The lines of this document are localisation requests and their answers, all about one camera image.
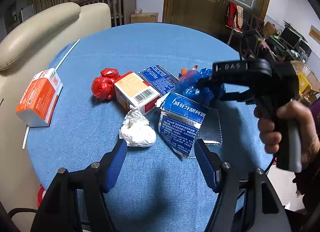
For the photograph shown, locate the white tissue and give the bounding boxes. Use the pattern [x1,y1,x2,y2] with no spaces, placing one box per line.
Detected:
[119,105,156,147]

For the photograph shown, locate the large blue torn carton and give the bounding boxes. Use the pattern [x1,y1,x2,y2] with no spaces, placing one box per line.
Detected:
[156,92,209,158]

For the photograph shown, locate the blue plastic bag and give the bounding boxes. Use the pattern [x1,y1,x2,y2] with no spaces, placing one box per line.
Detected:
[176,68,226,107]

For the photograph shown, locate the red yellow barcode carton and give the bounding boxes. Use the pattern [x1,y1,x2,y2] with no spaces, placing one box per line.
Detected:
[114,71,160,118]

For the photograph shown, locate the red plastic bag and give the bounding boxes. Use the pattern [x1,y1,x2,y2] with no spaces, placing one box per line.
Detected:
[91,68,120,100]

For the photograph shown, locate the small blue toothpaste box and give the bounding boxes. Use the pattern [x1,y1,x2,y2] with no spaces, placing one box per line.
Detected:
[138,64,178,96]

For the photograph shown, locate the orange snack wrapper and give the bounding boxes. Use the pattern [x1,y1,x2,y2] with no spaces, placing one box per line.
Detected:
[178,65,198,79]

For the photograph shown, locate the person's right hand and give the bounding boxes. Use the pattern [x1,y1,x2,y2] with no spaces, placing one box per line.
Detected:
[254,100,319,168]

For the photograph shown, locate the red white paper bag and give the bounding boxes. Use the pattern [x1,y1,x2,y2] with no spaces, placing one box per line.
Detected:
[37,184,46,208]

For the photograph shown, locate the wooden chair with red clothes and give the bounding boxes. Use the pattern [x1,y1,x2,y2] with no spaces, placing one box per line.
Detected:
[225,2,250,45]

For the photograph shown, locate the white plastic stick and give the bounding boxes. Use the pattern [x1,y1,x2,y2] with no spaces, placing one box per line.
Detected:
[22,38,81,150]

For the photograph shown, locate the orange white tissue box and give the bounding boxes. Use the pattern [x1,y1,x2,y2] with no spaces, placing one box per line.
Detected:
[16,68,64,128]

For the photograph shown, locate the cream leather sofa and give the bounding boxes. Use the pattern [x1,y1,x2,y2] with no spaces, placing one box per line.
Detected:
[1,2,111,211]

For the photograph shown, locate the grey wooden crib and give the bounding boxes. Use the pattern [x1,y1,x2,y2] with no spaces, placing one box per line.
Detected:
[75,0,137,27]

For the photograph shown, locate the white standing board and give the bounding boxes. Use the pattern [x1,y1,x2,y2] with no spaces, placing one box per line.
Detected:
[20,4,35,22]

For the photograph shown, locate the cardboard box by wall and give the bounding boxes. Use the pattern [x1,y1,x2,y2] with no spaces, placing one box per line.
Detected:
[130,12,158,24]

